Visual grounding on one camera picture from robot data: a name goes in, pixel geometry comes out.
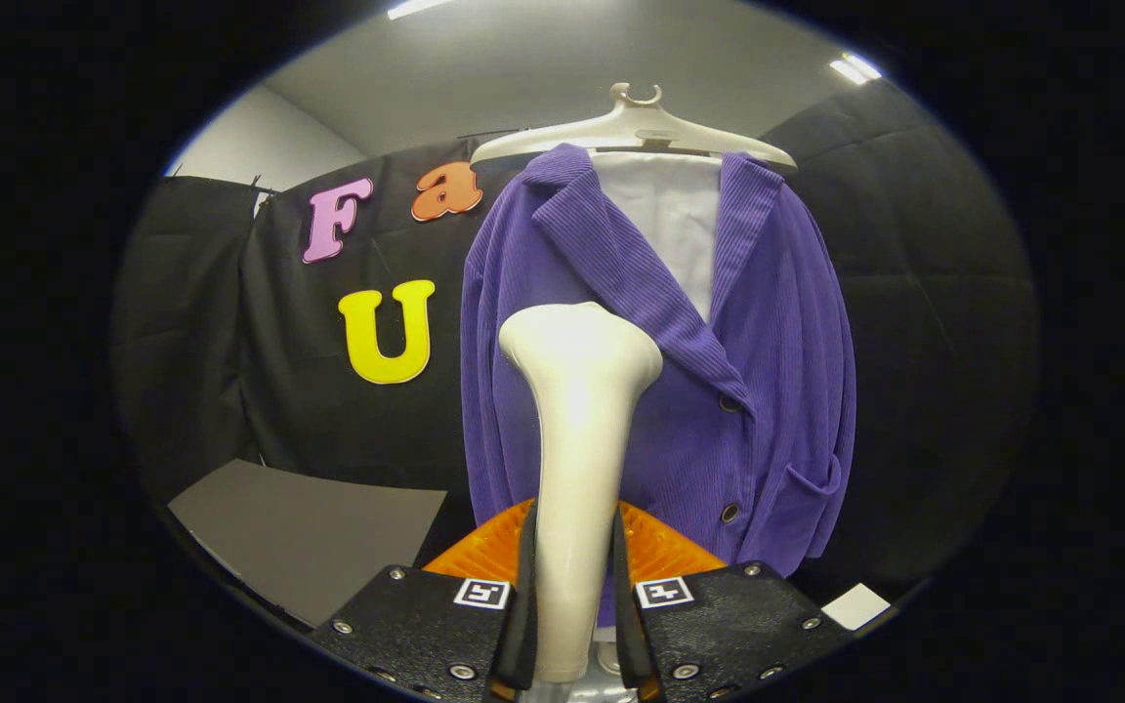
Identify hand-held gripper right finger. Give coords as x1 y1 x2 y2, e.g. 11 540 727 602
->
611 500 856 702

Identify grey drawer cabinet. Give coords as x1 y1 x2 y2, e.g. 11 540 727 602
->
167 459 448 629

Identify white garment steamer head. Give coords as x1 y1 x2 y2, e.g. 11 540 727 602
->
498 302 664 684

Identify white clothes hanger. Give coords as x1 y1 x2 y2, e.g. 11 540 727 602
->
470 83 798 169

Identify small square ceiling light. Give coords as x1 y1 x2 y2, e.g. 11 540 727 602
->
828 52 884 86

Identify white paper sheet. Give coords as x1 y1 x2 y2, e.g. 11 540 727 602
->
821 583 892 632

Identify purple corduroy jacket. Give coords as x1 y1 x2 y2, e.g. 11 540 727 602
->
460 144 858 626

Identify black backdrop cloth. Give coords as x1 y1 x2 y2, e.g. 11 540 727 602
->
111 78 1042 599

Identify white mannequin form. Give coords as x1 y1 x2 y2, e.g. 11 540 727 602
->
590 151 723 321

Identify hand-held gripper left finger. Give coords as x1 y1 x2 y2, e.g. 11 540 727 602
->
307 500 539 702

